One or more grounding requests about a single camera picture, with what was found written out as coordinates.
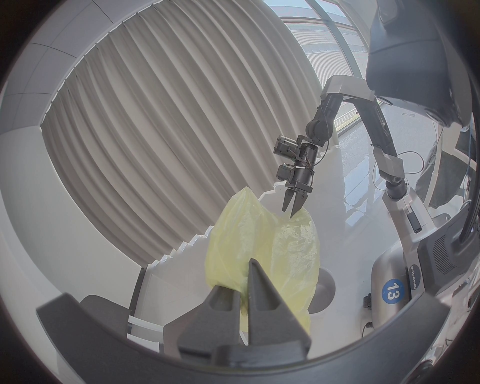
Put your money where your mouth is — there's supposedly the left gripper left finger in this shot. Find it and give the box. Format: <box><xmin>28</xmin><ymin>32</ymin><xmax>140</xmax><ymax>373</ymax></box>
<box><xmin>177</xmin><ymin>285</ymin><xmax>241</xmax><ymax>358</ymax></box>

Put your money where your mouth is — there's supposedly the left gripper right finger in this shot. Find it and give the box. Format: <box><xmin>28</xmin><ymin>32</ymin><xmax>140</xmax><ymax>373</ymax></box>
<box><xmin>247</xmin><ymin>258</ymin><xmax>313</xmax><ymax>357</ymax></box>

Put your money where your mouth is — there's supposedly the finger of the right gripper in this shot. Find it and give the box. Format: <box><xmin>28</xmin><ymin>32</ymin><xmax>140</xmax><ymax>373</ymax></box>
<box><xmin>282</xmin><ymin>188</ymin><xmax>297</xmax><ymax>213</ymax></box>
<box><xmin>290</xmin><ymin>191</ymin><xmax>309</xmax><ymax>219</ymax></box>

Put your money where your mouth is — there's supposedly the yellow plastic bag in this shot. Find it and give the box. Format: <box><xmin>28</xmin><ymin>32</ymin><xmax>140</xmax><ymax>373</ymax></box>
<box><xmin>205</xmin><ymin>186</ymin><xmax>320</xmax><ymax>334</ymax></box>

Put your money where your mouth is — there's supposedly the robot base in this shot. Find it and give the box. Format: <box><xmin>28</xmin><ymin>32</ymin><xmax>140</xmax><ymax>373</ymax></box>
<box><xmin>369</xmin><ymin>202</ymin><xmax>480</xmax><ymax>327</ymax></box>

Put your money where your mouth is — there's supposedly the white trash bin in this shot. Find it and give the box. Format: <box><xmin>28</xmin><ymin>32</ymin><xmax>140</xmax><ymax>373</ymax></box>
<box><xmin>308</xmin><ymin>268</ymin><xmax>337</xmax><ymax>315</ymax></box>

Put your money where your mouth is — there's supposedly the pale grey curtain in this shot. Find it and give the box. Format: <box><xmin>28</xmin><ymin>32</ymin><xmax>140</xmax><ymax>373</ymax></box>
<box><xmin>39</xmin><ymin>0</ymin><xmax>323</xmax><ymax>268</ymax></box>

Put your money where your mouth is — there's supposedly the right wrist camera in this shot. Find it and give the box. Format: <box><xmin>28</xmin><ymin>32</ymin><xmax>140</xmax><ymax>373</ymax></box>
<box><xmin>276</xmin><ymin>163</ymin><xmax>297</xmax><ymax>182</ymax></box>

